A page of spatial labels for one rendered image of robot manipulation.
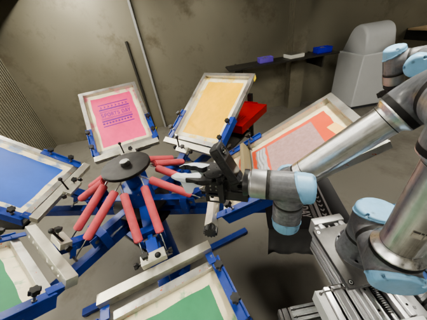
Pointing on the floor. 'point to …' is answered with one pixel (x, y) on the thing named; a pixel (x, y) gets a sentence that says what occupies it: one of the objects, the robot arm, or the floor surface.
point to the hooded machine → (363, 64)
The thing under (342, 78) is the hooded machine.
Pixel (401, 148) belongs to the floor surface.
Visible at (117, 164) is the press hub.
